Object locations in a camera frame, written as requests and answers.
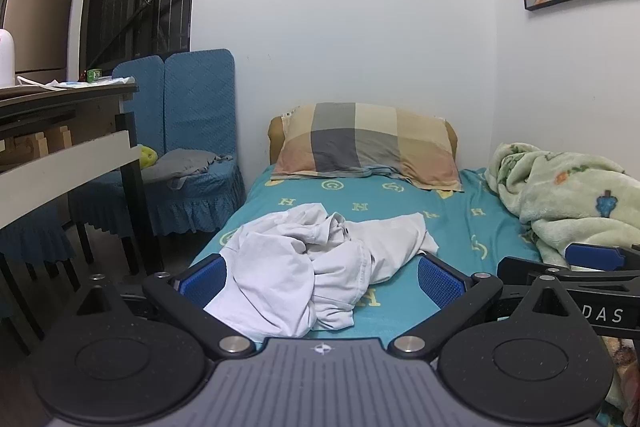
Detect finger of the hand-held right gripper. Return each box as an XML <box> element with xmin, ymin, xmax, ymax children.
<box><xmin>565</xmin><ymin>243</ymin><xmax>640</xmax><ymax>269</ymax></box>
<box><xmin>497</xmin><ymin>256</ymin><xmax>640</xmax><ymax>294</ymax></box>

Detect plaid pillow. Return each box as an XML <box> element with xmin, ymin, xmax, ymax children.
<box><xmin>271</xmin><ymin>102</ymin><xmax>463</xmax><ymax>192</ymax></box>

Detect white t-shirt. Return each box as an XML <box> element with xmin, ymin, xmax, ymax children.
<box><xmin>202</xmin><ymin>203</ymin><xmax>440</xmax><ymax>340</ymax></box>

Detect brown cream furry blanket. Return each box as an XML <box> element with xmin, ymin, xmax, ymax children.
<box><xmin>600</xmin><ymin>334</ymin><xmax>640</xmax><ymax>427</ymax></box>

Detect white bottle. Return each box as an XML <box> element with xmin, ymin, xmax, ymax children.
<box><xmin>0</xmin><ymin>28</ymin><xmax>17</xmax><ymax>88</ymax></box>

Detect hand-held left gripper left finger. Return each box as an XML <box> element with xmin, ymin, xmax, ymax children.
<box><xmin>47</xmin><ymin>255</ymin><xmax>256</xmax><ymax>360</ymax></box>

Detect papers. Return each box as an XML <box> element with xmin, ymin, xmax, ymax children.
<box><xmin>50</xmin><ymin>77</ymin><xmax>136</xmax><ymax>89</ymax></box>

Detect pale green fleece blanket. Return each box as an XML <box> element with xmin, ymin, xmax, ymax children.
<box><xmin>485</xmin><ymin>142</ymin><xmax>640</xmax><ymax>270</ymax></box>

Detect grey cloth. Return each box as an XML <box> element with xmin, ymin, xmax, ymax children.
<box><xmin>141</xmin><ymin>148</ymin><xmax>235</xmax><ymax>190</ymax></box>

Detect mustard yellow pillow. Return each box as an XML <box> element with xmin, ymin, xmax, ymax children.
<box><xmin>268</xmin><ymin>114</ymin><xmax>458</xmax><ymax>168</ymax></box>

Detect wooden table with white frame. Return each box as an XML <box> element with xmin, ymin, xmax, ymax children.
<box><xmin>0</xmin><ymin>77</ymin><xmax>166</xmax><ymax>358</ymax></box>

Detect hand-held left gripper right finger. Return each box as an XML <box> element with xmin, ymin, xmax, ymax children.
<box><xmin>387</xmin><ymin>254</ymin><xmax>596</xmax><ymax>358</ymax></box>

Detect bed with teal printed sheet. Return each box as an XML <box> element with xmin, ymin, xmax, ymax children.
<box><xmin>187</xmin><ymin>164</ymin><xmax>640</xmax><ymax>350</ymax></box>

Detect beige refrigerator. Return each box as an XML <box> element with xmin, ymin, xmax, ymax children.
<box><xmin>0</xmin><ymin>0</ymin><xmax>78</xmax><ymax>88</ymax></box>

